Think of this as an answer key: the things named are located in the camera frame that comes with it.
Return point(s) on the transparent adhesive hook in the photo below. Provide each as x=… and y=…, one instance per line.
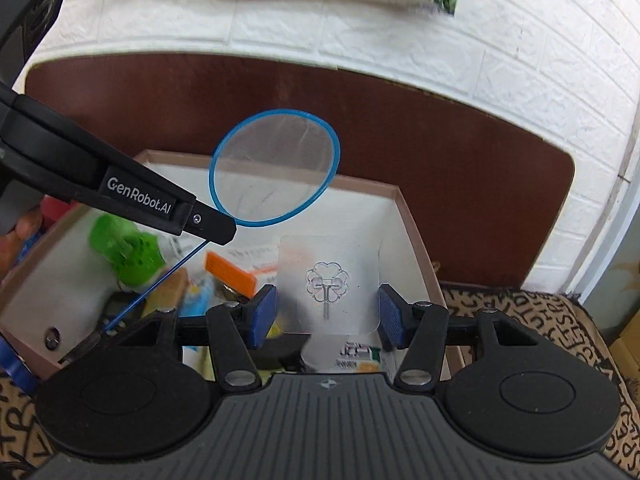
x=327, y=280

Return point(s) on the blue mesh skimmer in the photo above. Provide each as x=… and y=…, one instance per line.
x=275, y=165

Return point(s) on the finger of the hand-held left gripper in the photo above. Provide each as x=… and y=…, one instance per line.
x=212, y=225

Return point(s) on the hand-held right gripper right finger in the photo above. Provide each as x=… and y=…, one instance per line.
x=392, y=322

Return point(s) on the blue tape roll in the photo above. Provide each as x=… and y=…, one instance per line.
x=17, y=367

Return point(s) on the brown wooden headboard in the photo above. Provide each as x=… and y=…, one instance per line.
x=425, y=160

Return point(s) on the cardboard box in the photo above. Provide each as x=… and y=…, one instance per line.
x=385, y=240

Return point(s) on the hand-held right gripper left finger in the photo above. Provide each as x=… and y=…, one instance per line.
x=262, y=317

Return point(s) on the letter printed blanket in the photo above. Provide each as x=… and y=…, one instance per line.
x=565, y=322

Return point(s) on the green round plastic lid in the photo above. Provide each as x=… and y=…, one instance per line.
x=112, y=240

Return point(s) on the orange and white box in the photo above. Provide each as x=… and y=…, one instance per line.
x=240, y=272

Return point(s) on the person's left hand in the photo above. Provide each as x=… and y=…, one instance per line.
x=22, y=240

